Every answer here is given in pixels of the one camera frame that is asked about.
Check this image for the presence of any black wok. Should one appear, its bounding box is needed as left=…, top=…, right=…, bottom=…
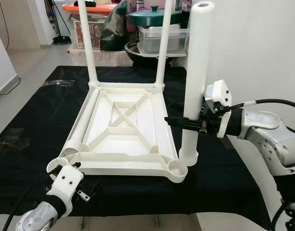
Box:
left=124, top=41, right=186, bottom=65

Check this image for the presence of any clear plastic storage box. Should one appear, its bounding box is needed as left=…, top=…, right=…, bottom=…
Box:
left=138, top=24, right=190, bottom=54

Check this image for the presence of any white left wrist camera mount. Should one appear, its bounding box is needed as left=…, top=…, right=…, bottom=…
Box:
left=46, top=165, right=84, bottom=205

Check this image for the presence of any black bag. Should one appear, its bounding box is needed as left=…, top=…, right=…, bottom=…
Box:
left=100, top=0, right=129, bottom=51

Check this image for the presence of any red printed cardboard box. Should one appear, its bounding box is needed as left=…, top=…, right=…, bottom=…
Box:
left=73, top=19, right=104, bottom=49

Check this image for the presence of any pink checkered tablecloth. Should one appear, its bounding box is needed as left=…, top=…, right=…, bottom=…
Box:
left=68, top=47, right=133, bottom=67

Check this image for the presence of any grey folding table frame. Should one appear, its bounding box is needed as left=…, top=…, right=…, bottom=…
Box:
left=79, top=214, right=161, bottom=228

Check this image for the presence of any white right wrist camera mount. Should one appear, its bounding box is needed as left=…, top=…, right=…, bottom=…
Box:
left=204, top=79, right=232, bottom=138

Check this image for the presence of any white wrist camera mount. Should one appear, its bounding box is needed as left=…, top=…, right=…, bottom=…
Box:
left=46, top=165, right=84, bottom=205
left=204, top=79, right=232, bottom=138

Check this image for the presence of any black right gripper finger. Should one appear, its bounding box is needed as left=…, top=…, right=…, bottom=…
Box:
left=164, top=115, right=203, bottom=131

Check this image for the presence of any white plastic children table top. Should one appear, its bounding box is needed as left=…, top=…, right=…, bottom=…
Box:
left=46, top=82, right=189, bottom=183

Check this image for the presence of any black wall cable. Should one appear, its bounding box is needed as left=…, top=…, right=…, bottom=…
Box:
left=0, top=76, right=21, bottom=96

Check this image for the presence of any dark green pot lid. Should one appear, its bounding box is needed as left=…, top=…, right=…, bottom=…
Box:
left=127, top=6, right=182, bottom=27

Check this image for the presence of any black tablecloth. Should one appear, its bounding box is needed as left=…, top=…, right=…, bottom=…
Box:
left=0, top=65, right=282, bottom=217

